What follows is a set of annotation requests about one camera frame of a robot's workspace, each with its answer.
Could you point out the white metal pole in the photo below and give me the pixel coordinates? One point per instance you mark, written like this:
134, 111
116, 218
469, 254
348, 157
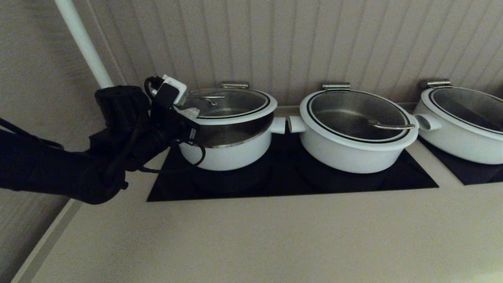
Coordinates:
82, 39

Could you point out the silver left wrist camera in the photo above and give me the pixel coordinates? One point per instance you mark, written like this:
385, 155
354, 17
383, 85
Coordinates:
175, 90

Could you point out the large black glass cooktop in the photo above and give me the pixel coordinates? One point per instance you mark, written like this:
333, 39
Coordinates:
283, 181

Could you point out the white round pot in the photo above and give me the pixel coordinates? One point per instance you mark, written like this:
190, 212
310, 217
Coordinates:
232, 157
452, 142
346, 160

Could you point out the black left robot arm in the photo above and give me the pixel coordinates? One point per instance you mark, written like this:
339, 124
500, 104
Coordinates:
51, 169

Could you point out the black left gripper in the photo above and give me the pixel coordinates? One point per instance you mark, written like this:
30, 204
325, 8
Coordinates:
173, 131

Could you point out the middle white pot with lid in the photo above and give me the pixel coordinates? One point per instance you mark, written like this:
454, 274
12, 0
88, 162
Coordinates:
353, 114

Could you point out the glass lid white rim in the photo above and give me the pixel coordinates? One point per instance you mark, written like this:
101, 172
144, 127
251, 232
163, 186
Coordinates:
471, 106
239, 106

